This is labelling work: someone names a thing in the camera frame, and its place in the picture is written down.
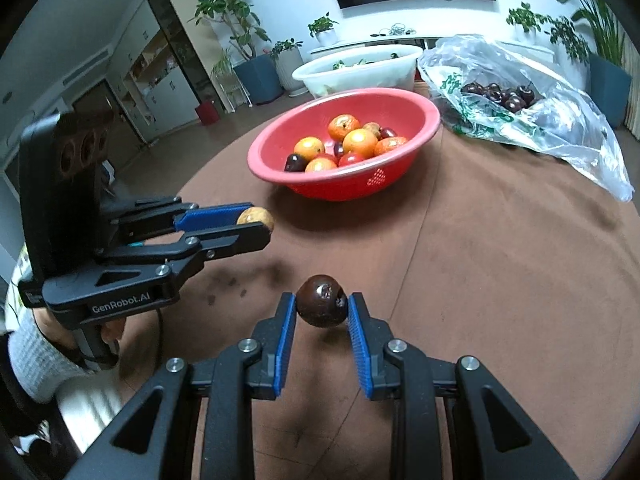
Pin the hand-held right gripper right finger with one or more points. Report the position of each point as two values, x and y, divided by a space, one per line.
361 350

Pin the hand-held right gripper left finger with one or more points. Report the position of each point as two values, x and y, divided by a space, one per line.
284 350

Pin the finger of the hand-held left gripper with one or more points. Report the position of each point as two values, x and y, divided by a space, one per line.
235 240
210 216

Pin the tan jujube fruit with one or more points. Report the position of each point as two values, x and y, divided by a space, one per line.
256 218
372 127

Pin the dark red cherry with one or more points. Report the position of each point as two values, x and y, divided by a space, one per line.
295 163
321 302
387 133

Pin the red plastic basin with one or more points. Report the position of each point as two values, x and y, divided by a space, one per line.
350 185

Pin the clear plastic bag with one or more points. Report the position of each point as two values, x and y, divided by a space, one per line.
565 125

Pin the person's left forearm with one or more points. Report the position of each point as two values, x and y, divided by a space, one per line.
40 360

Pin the person's left hand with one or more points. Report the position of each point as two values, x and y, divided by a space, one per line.
114 335

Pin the red waste bin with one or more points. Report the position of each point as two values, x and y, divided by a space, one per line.
207 112

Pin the orange mandarin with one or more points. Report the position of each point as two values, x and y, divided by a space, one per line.
360 144
320 165

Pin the yellow tomato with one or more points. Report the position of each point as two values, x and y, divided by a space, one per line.
309 147

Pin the white metal rack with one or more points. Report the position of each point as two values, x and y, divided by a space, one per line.
235 95

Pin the tree in blue pot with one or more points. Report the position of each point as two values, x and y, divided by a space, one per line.
260 80

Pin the glass door cabinet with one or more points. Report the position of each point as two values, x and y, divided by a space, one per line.
160 70

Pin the orange fruit with brown spot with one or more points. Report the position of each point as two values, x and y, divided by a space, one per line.
344 127

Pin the plant in tall white pot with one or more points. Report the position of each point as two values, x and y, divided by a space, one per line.
570 45
290 70

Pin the white plastic basin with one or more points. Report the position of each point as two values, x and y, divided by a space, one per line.
360 80

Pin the person's clothing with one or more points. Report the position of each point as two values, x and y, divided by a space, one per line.
85 420

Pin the green leafy vegetables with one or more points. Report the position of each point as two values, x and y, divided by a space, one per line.
357 62

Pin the small potted plant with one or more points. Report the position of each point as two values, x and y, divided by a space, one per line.
324 30
525 22

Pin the pile of dark cherries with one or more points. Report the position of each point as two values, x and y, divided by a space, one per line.
500 95

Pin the white television cabinet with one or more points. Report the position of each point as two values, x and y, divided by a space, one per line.
530 52

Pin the broad leaf plant blue pot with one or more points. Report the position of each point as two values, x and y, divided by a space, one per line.
607 85

